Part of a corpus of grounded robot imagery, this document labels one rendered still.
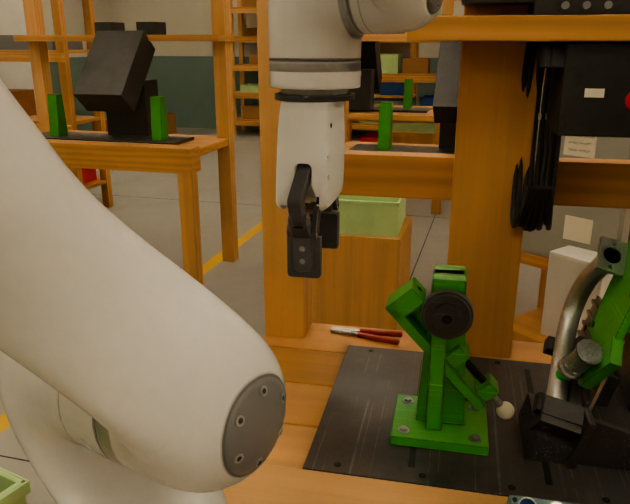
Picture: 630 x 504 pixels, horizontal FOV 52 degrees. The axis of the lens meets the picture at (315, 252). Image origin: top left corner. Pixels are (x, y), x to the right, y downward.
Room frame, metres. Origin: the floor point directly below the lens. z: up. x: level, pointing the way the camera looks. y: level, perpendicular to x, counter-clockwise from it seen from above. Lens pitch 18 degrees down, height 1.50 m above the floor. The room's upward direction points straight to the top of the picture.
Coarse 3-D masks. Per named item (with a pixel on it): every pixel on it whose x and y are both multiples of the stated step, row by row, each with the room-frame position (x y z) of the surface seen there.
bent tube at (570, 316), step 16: (608, 240) 0.92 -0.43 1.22; (608, 256) 0.93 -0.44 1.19; (624, 256) 0.90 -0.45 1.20; (592, 272) 0.93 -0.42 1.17; (608, 272) 0.89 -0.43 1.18; (576, 288) 0.97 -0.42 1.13; (592, 288) 0.96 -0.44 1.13; (576, 304) 0.96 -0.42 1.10; (560, 320) 0.97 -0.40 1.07; (576, 320) 0.96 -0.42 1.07; (560, 336) 0.94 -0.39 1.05; (560, 352) 0.92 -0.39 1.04; (560, 384) 0.88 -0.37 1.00
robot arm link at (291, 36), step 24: (288, 0) 0.58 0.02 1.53; (312, 0) 0.57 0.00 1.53; (336, 0) 0.57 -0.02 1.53; (288, 24) 0.58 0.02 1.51; (312, 24) 0.58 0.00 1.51; (336, 24) 0.58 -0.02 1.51; (288, 48) 0.58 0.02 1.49; (312, 48) 0.58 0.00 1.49; (336, 48) 0.58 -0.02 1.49; (360, 48) 0.61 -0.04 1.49
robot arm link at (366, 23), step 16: (352, 0) 0.56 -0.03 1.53; (368, 0) 0.55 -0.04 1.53; (384, 0) 0.52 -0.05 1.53; (400, 0) 0.52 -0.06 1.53; (416, 0) 0.54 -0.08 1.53; (432, 0) 0.55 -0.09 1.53; (352, 16) 0.57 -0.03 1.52; (368, 16) 0.56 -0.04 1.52; (384, 16) 0.55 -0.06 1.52; (400, 16) 0.54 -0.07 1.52; (416, 16) 0.55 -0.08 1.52; (432, 16) 0.57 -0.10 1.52; (368, 32) 0.58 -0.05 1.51; (384, 32) 0.58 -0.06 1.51; (400, 32) 0.57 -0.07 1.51
